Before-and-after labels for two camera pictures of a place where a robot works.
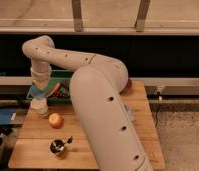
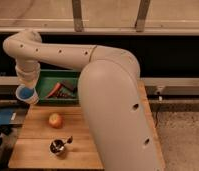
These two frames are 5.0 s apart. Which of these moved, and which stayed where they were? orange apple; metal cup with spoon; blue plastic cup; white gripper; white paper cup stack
Moved: white paper cup stack; blue plastic cup; white gripper
Stayed: metal cup with spoon; orange apple
